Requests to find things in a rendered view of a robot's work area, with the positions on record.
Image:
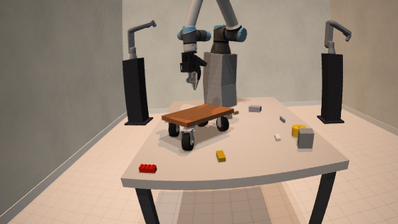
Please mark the yellow short cylinder with center hole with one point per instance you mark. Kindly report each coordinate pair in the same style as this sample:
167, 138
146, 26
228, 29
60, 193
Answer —
295, 130

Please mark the yellow rectangular block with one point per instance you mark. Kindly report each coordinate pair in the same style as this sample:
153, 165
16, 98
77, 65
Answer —
221, 156

